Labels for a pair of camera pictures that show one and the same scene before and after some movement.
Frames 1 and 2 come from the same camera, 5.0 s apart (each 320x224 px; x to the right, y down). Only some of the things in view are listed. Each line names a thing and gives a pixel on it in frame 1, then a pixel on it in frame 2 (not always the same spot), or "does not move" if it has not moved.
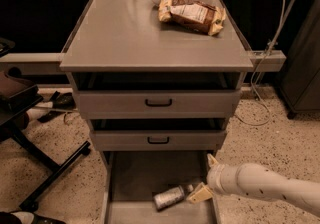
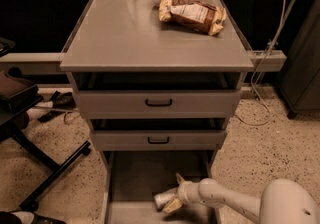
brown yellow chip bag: x=191 y=15 does not move
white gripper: x=214 y=178 -> x=186 y=191
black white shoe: x=26 y=217 does not move
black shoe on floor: x=59 y=101 does not move
